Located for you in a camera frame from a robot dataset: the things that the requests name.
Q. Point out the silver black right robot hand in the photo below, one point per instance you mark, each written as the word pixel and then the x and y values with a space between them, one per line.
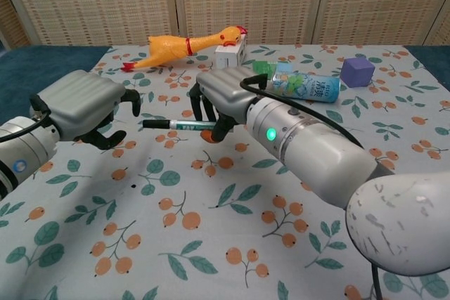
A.
pixel 225 92

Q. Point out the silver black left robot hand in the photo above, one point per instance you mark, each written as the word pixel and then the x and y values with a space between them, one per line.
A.
pixel 82 103

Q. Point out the teal and black pen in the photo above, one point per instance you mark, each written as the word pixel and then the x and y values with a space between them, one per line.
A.
pixel 191 125

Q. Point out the black marker cap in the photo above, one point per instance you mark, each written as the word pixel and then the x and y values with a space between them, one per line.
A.
pixel 156 124

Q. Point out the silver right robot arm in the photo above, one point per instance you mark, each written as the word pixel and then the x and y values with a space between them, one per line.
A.
pixel 323 159

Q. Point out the white cardboard box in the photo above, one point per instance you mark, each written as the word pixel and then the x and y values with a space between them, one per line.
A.
pixel 228 59

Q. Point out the blue felt table cover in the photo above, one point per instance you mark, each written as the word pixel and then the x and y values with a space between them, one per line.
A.
pixel 42 64

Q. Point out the small light blue cube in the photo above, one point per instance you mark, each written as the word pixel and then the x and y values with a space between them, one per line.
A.
pixel 284 67

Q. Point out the yellow rubber chicken toy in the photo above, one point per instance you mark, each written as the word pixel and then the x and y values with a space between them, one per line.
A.
pixel 168 48

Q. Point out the blue green drink can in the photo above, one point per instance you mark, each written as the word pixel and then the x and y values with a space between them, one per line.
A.
pixel 309 87

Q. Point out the floral print tablecloth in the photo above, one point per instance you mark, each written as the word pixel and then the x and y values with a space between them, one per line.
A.
pixel 175 191

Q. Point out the purple foam cube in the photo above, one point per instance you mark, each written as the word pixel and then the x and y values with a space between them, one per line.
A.
pixel 356 73

